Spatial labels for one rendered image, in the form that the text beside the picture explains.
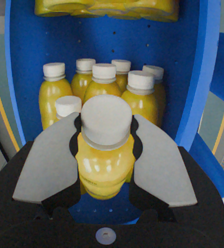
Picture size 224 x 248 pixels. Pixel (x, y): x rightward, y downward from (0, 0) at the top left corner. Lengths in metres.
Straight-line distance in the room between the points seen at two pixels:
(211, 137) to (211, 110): 0.37
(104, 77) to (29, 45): 0.14
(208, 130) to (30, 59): 1.87
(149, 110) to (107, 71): 0.09
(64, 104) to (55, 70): 0.07
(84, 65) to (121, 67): 0.07
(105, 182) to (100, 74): 0.16
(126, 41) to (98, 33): 0.06
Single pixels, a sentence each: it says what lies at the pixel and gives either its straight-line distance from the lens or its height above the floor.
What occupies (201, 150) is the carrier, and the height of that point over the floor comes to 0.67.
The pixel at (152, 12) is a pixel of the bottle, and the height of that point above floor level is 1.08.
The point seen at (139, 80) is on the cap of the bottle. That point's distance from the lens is 0.21.
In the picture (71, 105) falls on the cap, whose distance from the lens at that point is 0.22.
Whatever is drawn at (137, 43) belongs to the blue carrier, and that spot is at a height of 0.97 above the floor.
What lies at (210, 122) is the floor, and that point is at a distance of 1.91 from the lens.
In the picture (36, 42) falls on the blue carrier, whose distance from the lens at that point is 0.31.
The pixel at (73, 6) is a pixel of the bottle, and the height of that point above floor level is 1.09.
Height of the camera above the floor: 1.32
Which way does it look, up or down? 60 degrees down
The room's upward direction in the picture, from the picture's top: 178 degrees clockwise
